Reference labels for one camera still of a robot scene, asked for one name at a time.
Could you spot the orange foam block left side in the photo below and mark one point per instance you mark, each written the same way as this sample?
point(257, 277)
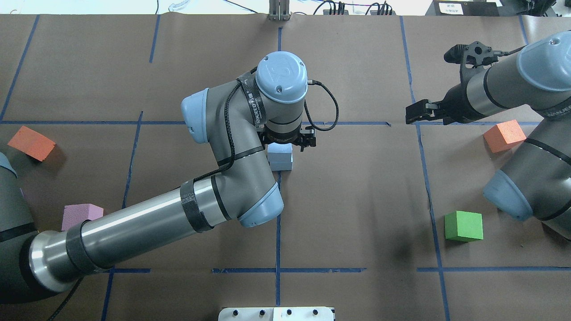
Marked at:
point(32, 143)

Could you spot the aluminium frame post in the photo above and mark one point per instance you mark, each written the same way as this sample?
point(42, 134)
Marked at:
point(279, 10)

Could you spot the light blue foam block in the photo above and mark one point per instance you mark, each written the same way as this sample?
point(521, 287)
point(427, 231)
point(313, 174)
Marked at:
point(280, 157)

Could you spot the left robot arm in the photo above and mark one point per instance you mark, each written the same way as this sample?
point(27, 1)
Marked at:
point(237, 120)

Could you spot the orange foam block right side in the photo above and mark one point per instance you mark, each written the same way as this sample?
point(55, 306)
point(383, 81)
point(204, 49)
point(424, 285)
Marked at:
point(504, 136)

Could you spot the pink foam block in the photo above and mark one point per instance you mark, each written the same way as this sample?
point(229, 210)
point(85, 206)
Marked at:
point(78, 213)

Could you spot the black power brick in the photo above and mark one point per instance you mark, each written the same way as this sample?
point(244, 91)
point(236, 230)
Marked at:
point(462, 8)

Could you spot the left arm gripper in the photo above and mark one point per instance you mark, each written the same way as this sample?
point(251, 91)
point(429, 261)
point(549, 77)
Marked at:
point(308, 139)

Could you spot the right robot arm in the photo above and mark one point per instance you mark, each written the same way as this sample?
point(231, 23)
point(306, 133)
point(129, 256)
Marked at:
point(535, 182)

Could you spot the orange foam block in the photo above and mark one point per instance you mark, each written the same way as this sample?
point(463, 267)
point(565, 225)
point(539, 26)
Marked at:
point(32, 143)
point(504, 136)

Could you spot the green foam block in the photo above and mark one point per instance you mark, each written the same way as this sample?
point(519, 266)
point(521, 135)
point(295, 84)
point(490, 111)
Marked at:
point(463, 226)

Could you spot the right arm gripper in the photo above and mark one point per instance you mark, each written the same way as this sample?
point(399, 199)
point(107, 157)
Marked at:
point(457, 105)

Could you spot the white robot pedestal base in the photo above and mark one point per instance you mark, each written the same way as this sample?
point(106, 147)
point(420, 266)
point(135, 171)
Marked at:
point(300, 313)

